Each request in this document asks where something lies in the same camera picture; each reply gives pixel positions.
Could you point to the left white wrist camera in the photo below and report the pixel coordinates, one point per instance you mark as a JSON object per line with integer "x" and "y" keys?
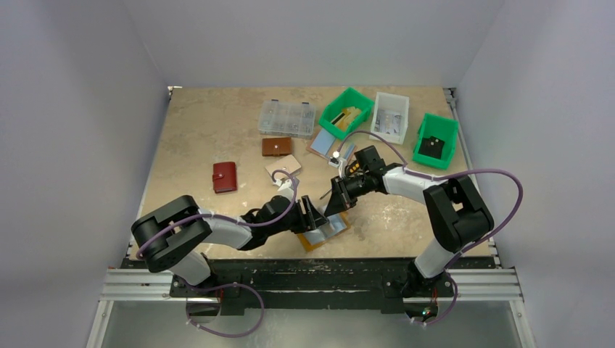
{"x": 287, "y": 188}

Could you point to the stack of loose cards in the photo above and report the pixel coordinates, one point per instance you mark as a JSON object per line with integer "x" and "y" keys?
{"x": 324, "y": 144}

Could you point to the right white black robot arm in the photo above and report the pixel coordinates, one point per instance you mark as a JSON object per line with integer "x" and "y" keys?
{"x": 457, "y": 213}

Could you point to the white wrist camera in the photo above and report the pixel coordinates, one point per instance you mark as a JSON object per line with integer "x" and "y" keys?
{"x": 341, "y": 162}
{"x": 287, "y": 188}

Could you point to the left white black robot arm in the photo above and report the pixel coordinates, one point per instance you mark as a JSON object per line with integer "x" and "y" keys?
{"x": 167, "y": 237}

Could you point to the aluminium frame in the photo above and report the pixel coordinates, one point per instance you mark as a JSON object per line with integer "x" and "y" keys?
{"x": 474, "y": 285}

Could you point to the brown leather card holder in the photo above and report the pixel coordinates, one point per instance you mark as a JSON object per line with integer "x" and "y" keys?
{"x": 276, "y": 147}

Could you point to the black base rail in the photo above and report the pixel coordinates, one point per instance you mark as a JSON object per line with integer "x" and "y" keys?
{"x": 319, "y": 284}

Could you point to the green bin right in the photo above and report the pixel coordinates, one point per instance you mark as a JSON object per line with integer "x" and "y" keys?
{"x": 443, "y": 128}

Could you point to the beige card holder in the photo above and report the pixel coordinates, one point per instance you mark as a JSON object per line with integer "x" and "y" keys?
{"x": 288, "y": 164}

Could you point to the black card holder in bin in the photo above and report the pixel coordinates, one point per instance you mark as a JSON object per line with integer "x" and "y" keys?
{"x": 431, "y": 147}

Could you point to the cards in white bin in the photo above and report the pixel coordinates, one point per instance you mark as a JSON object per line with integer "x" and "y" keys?
{"x": 388, "y": 122}

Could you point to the cards in green bin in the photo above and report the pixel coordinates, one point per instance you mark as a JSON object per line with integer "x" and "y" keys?
{"x": 343, "y": 120}

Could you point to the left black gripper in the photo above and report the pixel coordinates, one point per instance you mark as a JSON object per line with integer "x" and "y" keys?
{"x": 307, "y": 215}

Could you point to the clear plastic organizer box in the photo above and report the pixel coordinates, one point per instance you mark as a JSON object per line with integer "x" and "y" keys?
{"x": 279, "y": 118}

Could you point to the white plastic bin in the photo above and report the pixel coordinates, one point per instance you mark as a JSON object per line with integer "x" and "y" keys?
{"x": 397, "y": 103}

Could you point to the yellow black screwdriver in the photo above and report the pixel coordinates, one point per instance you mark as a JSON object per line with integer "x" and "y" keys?
{"x": 355, "y": 167}

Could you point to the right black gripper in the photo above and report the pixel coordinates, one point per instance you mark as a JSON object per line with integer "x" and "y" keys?
{"x": 341, "y": 193}

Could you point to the mustard yellow card holder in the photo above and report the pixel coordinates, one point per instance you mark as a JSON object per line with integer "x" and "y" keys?
{"x": 312, "y": 240}

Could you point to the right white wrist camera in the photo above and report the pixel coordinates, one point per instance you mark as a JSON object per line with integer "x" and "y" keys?
{"x": 341, "y": 162}

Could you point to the red leather card holder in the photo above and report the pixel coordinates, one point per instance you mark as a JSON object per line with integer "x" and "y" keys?
{"x": 224, "y": 178}

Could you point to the green bin with cards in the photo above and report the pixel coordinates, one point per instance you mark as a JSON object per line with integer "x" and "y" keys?
{"x": 349, "y": 98}

